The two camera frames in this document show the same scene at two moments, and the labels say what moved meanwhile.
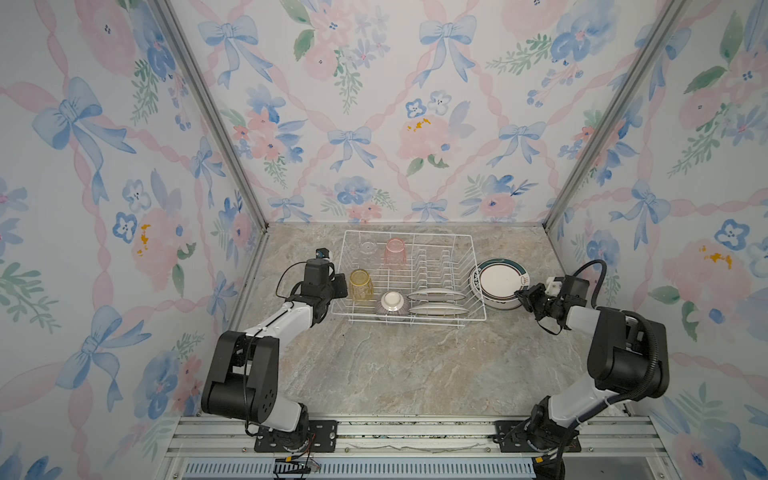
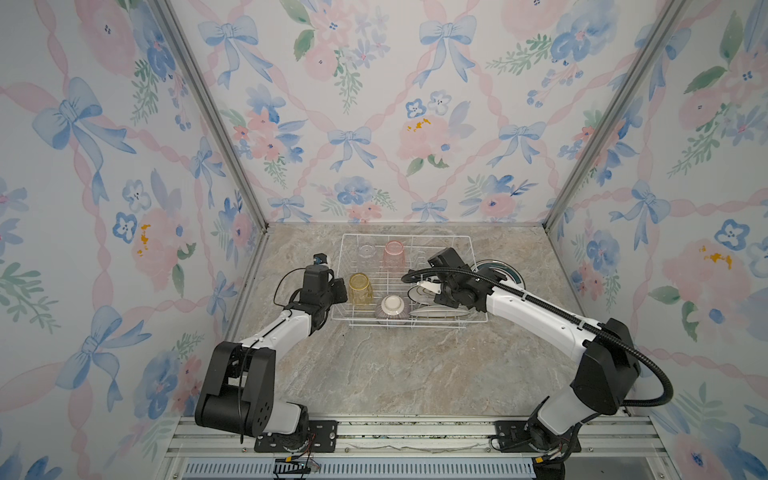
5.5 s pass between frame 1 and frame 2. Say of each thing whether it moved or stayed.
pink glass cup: stayed
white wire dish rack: stayed
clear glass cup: stayed
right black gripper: moved
